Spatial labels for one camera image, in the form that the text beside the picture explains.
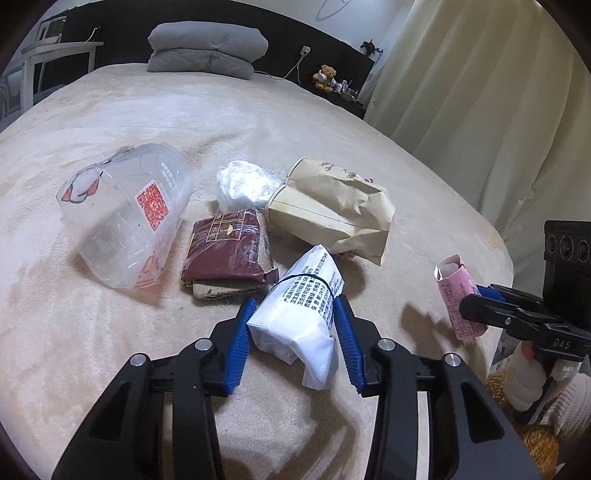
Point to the crumpled white plastic bag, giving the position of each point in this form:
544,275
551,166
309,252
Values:
244,184

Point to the white desk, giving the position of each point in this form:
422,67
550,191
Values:
60,55

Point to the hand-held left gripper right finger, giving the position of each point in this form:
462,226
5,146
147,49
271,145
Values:
348,346

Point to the cream curtain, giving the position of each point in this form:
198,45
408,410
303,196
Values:
485,92

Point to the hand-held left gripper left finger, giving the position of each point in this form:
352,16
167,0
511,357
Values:
238,350

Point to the fluffy brown pajamas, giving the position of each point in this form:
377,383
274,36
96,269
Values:
503,392

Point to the folded grey quilt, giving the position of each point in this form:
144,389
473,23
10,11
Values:
207,46

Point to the white printed plastic packet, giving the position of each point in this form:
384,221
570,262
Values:
300,323

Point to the black figurine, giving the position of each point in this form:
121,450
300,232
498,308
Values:
371,47

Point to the black headboard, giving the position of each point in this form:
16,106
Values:
120,32

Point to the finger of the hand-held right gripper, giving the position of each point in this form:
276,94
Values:
489,311
508,294

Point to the clear plastic container red print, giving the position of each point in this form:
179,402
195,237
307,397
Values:
120,217

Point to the pink paper packet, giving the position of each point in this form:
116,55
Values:
457,295

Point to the brown teddy bear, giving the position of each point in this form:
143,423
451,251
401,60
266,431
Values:
325,76

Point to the person's right hand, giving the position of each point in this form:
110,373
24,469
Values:
524,383

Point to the cream fleece blanket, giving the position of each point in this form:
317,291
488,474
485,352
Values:
138,369

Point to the white chair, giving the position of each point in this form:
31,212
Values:
48,30

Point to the small bottles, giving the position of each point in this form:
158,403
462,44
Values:
346,90

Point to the brown paper bag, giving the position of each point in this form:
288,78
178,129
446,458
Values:
332,207

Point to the dark red snack packet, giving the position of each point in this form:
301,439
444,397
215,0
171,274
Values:
226,249

